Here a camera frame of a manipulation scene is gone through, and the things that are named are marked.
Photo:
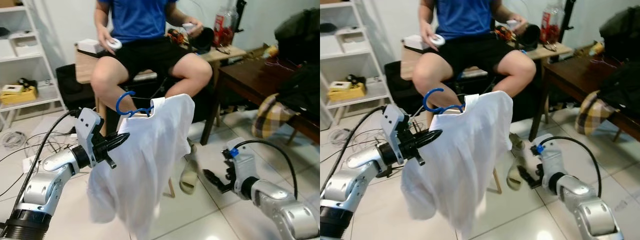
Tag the white t-shirt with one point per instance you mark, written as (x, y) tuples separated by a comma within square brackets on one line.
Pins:
[(145, 160), (460, 160)]

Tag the blue plastic hanger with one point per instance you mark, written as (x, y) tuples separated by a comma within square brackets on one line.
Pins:
[(425, 100), (118, 102)]

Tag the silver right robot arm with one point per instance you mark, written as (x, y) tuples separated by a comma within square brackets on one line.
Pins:
[(285, 210), (590, 215)]

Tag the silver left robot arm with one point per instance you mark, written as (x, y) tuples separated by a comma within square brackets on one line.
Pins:
[(50, 165), (362, 157)]

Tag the beige slipper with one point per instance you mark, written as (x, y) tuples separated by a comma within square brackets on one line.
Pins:
[(189, 175), (515, 172)]

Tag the black fabric bag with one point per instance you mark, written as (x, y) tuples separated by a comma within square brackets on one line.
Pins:
[(75, 87), (402, 85)]

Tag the white shelf unit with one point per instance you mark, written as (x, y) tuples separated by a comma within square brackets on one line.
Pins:
[(47, 95), (375, 90)]

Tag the yellow plaid cushion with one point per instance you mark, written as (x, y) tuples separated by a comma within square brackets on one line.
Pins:
[(272, 117), (595, 112)]

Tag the yellow box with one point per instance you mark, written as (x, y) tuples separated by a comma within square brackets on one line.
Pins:
[(347, 93), (20, 96)]

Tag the white round controller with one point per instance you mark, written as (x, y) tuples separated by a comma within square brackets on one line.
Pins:
[(115, 44), (189, 27), (512, 25), (438, 40)]

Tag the white cardboard box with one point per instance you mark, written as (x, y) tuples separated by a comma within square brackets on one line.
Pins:
[(414, 42), (90, 46)]

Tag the dark brown wooden table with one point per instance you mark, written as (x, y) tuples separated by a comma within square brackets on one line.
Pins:
[(250, 80), (575, 75)]

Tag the person in blue shirt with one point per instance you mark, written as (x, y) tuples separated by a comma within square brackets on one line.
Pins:
[(135, 20), (462, 17)]

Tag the white storage box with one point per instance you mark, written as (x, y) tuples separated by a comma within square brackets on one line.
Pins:
[(25, 45), (352, 41)]

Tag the small yellow toy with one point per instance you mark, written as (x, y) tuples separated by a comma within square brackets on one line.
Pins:
[(597, 48), (273, 50)]

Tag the clear jar with red label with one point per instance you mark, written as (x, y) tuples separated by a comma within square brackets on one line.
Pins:
[(551, 25), (225, 27)]

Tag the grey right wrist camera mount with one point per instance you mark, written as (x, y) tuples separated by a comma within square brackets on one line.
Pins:
[(552, 160), (245, 165)]

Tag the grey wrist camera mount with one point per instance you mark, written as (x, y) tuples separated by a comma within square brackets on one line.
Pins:
[(245, 165), (552, 160), (392, 120), (89, 125)]

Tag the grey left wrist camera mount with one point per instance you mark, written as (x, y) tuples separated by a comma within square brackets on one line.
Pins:
[(89, 125), (392, 120)]

